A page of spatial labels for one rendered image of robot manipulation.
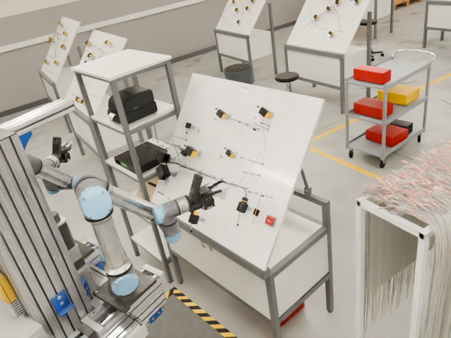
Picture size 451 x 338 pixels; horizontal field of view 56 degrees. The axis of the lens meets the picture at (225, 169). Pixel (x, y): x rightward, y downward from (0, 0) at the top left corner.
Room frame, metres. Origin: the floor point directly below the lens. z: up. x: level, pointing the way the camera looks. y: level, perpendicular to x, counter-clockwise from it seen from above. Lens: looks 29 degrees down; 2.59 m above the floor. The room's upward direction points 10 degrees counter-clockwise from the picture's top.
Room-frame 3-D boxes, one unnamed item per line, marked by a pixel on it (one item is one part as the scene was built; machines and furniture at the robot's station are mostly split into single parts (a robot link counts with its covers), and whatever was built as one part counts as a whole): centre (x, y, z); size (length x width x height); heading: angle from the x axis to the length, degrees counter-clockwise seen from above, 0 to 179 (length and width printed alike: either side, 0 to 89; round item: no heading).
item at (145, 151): (3.07, 0.64, 1.09); 0.35 x 0.33 x 0.07; 37
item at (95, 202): (1.44, 0.53, 1.54); 0.15 x 0.12 x 0.55; 23
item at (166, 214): (1.54, 0.29, 1.56); 0.11 x 0.08 x 0.09; 113
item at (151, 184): (3.03, 0.60, 0.76); 0.30 x 0.21 x 0.20; 131
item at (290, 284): (2.48, -0.03, 0.60); 1.17 x 0.58 x 0.40; 37
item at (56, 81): (7.39, 2.41, 0.83); 1.18 x 0.72 x 1.65; 27
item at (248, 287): (2.08, 0.05, 0.60); 0.55 x 0.03 x 0.39; 37
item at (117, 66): (3.15, 0.63, 0.93); 0.61 x 0.50 x 1.85; 37
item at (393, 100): (4.43, -1.98, 0.54); 0.99 x 0.50 x 1.08; 124
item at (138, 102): (3.04, 0.61, 1.56); 0.30 x 0.23 x 0.19; 129
